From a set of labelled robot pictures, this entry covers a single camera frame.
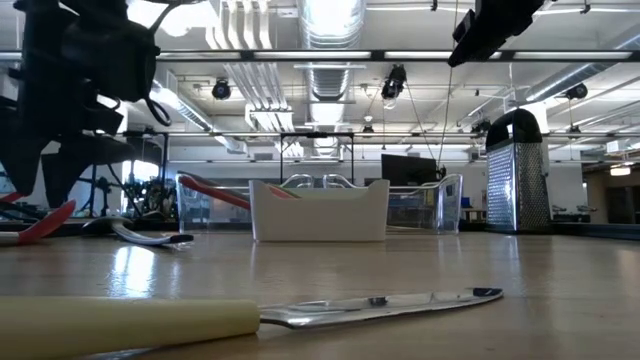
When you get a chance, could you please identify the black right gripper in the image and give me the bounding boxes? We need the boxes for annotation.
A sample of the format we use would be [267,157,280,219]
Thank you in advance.
[448,0,546,68]

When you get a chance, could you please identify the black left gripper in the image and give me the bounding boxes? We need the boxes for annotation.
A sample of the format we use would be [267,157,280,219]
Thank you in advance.
[0,29,135,207]

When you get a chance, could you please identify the red spoon with metal neck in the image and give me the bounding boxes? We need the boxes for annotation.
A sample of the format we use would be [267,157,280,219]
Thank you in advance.
[0,192,77,246]

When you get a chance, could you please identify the red and grey long utensil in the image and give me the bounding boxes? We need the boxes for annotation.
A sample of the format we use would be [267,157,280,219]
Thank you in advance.
[177,171,252,212]

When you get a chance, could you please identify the cream-handled metal knife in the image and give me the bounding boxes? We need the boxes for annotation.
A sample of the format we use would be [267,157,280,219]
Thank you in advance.
[0,286,505,360]

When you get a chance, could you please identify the black ceiling spotlight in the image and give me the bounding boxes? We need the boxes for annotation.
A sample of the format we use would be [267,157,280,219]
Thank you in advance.
[564,81,590,101]
[210,78,233,102]
[380,63,408,101]

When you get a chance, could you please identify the background black robot arms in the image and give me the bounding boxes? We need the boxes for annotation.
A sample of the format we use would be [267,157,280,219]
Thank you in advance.
[87,177,176,220]

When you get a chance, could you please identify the black metal rack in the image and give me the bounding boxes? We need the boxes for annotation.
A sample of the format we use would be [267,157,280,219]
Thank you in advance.
[278,131,356,181]
[87,129,172,217]

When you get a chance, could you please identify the black computer monitor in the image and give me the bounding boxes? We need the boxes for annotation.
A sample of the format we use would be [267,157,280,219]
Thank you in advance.
[380,153,439,187]

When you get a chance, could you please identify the clear plastic bin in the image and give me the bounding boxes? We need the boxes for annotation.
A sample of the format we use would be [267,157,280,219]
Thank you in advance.
[322,172,464,235]
[174,171,315,234]

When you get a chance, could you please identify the white rectangular plastic bin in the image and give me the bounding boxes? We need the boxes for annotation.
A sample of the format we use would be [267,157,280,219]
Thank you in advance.
[248,178,391,244]

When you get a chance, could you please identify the thin hanging cable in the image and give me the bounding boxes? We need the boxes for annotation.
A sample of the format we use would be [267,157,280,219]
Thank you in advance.
[436,0,460,169]

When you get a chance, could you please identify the black aluminium frame rail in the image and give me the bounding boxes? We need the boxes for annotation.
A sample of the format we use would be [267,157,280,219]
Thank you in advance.
[462,222,640,241]
[0,218,176,237]

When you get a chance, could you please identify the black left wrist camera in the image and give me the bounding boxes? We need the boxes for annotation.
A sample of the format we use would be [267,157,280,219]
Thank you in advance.
[62,19,161,104]

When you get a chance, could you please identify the black left gripper cable loop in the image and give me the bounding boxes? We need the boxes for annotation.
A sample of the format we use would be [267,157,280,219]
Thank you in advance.
[144,87,174,129]

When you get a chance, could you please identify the metal box grater black handle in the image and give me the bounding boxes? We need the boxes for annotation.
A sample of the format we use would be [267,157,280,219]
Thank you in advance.
[484,108,553,235]

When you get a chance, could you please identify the round ceiling air duct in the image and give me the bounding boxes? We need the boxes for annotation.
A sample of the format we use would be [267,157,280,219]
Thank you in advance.
[295,0,369,159]

